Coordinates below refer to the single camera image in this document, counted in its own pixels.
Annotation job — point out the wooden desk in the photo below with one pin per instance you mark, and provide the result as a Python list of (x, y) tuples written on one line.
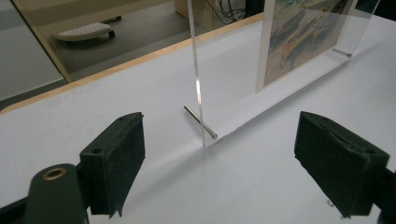
[(43, 40)]

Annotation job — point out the picture card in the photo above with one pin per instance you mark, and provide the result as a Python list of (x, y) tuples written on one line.
[(299, 40)]

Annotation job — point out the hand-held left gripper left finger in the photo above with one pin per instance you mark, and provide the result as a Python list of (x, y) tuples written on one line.
[(115, 161)]

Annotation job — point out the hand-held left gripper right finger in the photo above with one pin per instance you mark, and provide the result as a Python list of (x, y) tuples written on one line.
[(339, 165)]

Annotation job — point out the wooden table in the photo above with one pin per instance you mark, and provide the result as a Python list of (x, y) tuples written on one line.
[(124, 65)]

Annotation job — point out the clear acrylic photo frame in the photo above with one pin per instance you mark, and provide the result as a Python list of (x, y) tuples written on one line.
[(236, 62)]

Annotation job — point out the metal frame pin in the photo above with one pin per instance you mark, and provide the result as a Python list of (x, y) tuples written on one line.
[(194, 114)]

